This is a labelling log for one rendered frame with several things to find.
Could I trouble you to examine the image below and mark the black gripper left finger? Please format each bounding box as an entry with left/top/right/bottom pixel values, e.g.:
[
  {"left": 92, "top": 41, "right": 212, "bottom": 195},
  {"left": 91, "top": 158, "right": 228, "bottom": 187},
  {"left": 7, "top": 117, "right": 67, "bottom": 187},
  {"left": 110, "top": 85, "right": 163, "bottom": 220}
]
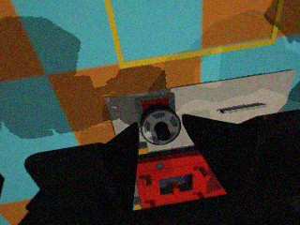
[{"left": 24, "top": 122, "right": 140, "bottom": 214}]

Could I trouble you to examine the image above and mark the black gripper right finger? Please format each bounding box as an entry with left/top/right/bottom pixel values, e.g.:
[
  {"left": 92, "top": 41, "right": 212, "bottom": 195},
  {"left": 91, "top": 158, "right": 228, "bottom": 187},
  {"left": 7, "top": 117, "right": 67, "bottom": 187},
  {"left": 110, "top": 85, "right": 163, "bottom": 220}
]
[{"left": 182, "top": 109, "right": 300, "bottom": 194}]

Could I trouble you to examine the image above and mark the yellow rectangular outline on table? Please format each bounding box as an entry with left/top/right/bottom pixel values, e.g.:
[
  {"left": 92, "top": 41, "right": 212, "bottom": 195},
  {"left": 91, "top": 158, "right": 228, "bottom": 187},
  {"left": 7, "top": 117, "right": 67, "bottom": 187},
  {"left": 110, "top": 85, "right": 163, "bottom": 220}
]
[{"left": 104, "top": 0, "right": 283, "bottom": 68}]

